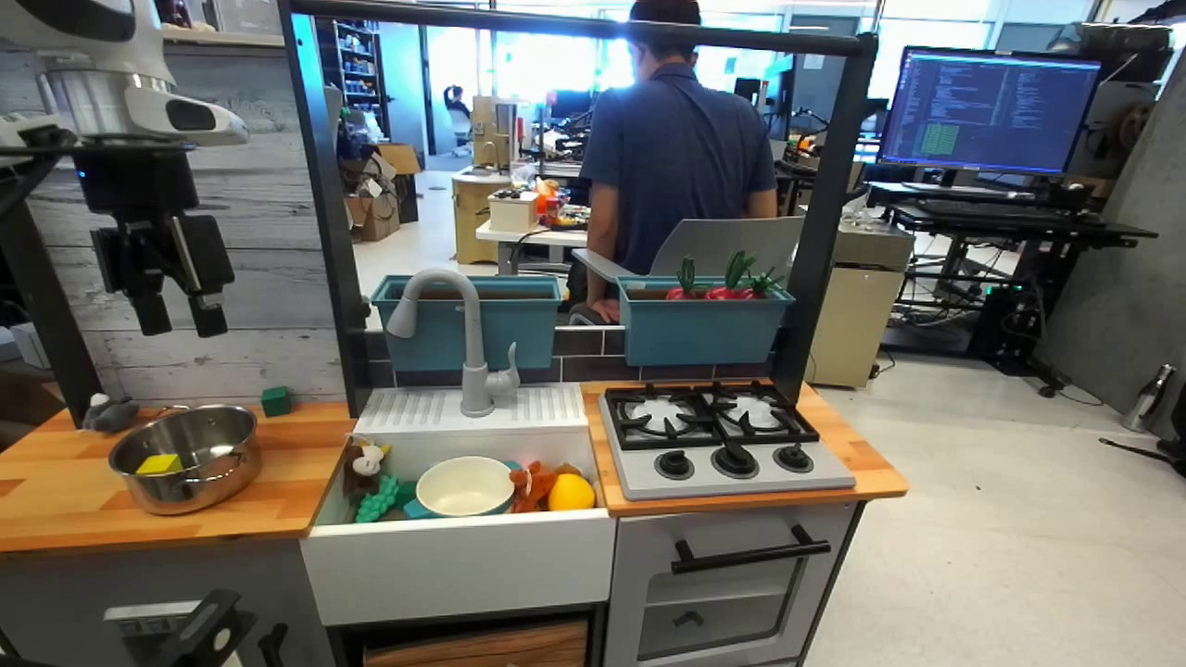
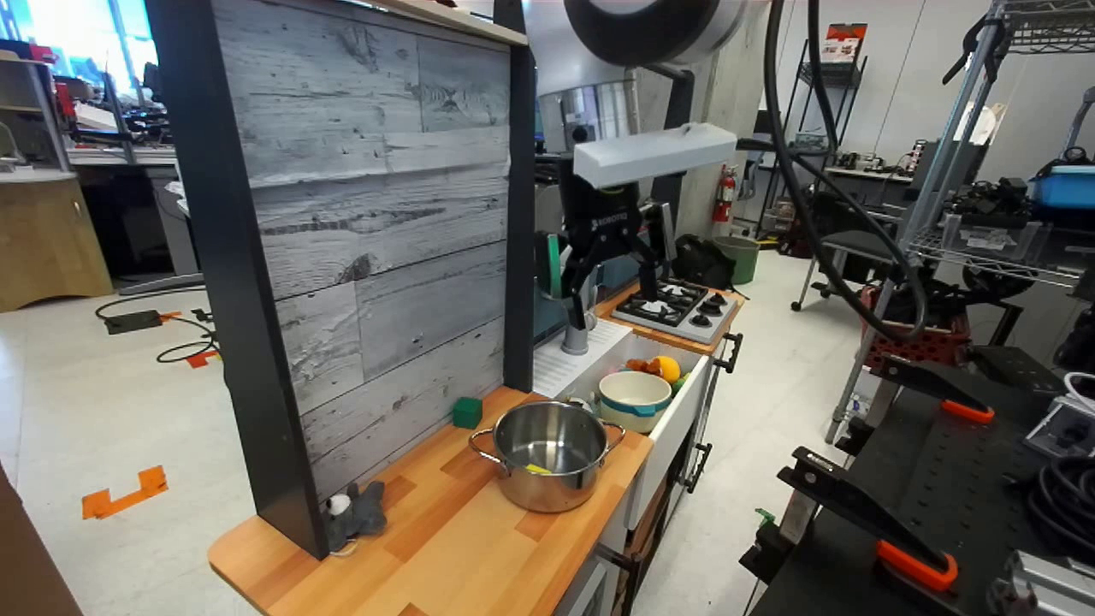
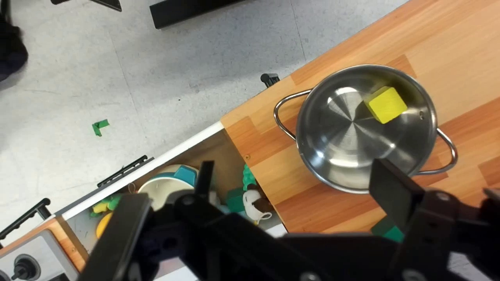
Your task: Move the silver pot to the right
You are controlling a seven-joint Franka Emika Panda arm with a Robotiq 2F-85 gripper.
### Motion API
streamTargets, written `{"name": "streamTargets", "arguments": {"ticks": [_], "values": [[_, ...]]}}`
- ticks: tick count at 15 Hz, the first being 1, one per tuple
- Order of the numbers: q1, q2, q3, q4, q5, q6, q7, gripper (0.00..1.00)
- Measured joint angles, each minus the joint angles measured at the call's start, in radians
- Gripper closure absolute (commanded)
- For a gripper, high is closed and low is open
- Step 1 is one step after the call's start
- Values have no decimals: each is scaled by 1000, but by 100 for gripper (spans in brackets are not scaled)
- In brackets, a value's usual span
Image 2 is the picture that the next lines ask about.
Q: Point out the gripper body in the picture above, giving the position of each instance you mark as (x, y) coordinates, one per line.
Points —
(599, 214)

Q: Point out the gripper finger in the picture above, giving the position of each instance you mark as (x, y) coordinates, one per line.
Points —
(648, 278)
(578, 310)

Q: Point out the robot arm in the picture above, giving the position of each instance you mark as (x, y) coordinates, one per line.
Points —
(547, 43)

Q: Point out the silver pot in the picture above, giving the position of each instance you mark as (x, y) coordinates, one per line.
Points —
(547, 479)

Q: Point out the silver toy tap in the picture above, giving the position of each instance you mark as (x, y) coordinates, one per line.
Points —
(577, 338)

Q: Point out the toy stove top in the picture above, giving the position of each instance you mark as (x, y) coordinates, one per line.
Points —
(684, 310)

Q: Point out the teal utensil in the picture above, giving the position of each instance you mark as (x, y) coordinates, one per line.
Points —
(554, 267)

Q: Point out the black bag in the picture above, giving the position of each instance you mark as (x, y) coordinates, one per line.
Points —
(701, 261)

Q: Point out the orange toy food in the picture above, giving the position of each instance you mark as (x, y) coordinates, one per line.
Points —
(637, 365)

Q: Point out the yellow toy fruit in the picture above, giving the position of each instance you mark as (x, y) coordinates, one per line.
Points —
(668, 369)

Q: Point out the green bin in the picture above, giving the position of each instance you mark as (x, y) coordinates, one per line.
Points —
(740, 261)

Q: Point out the red fire extinguisher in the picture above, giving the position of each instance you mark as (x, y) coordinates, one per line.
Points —
(725, 197)

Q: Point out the white bowl with teal band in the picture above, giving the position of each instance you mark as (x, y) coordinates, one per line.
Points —
(633, 409)

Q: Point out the white toy sink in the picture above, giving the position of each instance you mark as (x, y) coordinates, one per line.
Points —
(676, 419)

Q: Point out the green block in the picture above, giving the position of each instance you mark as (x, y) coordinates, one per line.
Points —
(467, 413)

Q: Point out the stool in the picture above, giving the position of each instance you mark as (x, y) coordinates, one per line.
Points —
(843, 248)

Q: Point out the toy kitchen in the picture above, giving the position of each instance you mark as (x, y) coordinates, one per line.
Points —
(376, 188)

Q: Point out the red perforated block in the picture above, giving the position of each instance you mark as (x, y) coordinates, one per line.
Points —
(915, 346)

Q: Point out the grey plush toy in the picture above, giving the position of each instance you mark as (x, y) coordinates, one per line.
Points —
(364, 512)

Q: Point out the red box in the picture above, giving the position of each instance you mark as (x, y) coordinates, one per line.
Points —
(845, 43)

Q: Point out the black clamp with orange grip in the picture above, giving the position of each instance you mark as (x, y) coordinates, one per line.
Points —
(855, 505)
(932, 381)

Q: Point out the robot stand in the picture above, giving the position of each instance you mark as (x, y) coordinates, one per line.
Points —
(924, 479)

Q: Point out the blue bin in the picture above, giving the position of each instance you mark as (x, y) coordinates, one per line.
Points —
(1065, 188)

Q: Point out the grey outlet box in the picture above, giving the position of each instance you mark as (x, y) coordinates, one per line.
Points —
(1065, 428)

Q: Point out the orange floor tape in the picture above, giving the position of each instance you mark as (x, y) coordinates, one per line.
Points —
(128, 496)

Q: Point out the wooden desk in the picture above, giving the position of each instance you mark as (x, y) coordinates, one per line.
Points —
(43, 239)

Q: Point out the window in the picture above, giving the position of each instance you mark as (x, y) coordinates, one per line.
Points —
(81, 34)

